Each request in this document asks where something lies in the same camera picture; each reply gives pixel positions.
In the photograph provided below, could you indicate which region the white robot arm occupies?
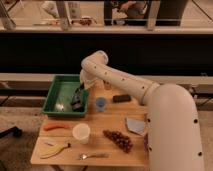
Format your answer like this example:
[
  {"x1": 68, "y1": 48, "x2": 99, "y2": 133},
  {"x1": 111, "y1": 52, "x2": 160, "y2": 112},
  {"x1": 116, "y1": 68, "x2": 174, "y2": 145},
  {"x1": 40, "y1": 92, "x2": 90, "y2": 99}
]
[{"x1": 80, "y1": 50, "x2": 205, "y2": 171}]

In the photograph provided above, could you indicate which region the green plastic tray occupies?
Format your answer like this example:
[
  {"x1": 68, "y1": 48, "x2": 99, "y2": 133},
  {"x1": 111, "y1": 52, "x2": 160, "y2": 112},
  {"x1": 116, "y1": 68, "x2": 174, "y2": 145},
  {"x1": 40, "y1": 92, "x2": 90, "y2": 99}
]
[{"x1": 42, "y1": 75, "x2": 89, "y2": 118}]

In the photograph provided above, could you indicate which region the blue plastic cup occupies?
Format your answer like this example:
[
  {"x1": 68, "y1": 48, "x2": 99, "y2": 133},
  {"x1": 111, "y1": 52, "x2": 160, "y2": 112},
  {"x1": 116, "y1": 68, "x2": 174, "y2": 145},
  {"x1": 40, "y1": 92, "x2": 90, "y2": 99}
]
[{"x1": 95, "y1": 97, "x2": 106, "y2": 112}]

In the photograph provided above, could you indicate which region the black rectangular block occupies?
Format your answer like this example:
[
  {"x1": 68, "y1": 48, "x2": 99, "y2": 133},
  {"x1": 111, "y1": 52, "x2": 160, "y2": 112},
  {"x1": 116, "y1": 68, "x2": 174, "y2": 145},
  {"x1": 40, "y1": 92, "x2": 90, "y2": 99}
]
[{"x1": 112, "y1": 94, "x2": 131, "y2": 103}]

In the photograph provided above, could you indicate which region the white plastic cup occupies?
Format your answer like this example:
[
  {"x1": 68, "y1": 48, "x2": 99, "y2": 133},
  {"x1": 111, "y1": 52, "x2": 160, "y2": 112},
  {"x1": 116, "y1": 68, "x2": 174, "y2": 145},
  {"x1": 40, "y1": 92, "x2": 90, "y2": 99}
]
[{"x1": 72, "y1": 123, "x2": 91, "y2": 144}]

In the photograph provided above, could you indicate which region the orange carrot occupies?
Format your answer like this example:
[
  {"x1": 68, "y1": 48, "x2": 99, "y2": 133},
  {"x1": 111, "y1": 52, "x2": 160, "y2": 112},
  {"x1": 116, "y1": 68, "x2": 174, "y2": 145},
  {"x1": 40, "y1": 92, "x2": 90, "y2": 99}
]
[{"x1": 43, "y1": 124, "x2": 69, "y2": 131}]

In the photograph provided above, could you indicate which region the grey blue cloth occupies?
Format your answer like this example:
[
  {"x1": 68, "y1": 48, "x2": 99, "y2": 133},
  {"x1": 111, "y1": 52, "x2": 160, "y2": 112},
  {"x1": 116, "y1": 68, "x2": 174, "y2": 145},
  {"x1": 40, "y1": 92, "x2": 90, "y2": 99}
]
[{"x1": 126, "y1": 118, "x2": 145, "y2": 135}]

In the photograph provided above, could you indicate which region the bunch of dark grapes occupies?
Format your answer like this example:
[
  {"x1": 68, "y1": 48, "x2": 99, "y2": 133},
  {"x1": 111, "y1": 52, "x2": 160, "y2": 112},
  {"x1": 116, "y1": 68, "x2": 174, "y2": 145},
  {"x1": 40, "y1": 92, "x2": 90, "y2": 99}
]
[{"x1": 103, "y1": 130, "x2": 133, "y2": 153}]

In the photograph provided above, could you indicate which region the metal fork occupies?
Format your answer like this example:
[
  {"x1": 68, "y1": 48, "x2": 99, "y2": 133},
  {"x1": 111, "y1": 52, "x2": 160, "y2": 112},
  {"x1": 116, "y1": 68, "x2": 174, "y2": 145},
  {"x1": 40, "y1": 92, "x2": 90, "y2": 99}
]
[{"x1": 78, "y1": 153, "x2": 109, "y2": 160}]

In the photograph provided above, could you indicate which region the person in background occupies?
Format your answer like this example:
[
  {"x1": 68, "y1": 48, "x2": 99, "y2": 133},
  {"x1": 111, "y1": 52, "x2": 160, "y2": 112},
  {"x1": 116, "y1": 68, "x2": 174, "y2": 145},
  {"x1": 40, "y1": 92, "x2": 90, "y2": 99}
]
[{"x1": 103, "y1": 0, "x2": 189, "y2": 27}]

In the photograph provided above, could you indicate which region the white object in background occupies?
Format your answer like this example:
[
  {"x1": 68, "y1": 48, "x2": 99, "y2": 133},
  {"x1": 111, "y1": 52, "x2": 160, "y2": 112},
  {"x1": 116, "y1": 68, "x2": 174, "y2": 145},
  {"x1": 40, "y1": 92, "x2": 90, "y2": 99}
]
[{"x1": 41, "y1": 1, "x2": 59, "y2": 18}]

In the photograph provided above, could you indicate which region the black cable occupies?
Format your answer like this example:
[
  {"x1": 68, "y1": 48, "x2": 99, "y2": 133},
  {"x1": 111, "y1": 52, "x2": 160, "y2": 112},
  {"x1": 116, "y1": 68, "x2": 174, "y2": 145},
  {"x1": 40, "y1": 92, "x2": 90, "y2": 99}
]
[{"x1": 189, "y1": 84, "x2": 213, "y2": 108}]

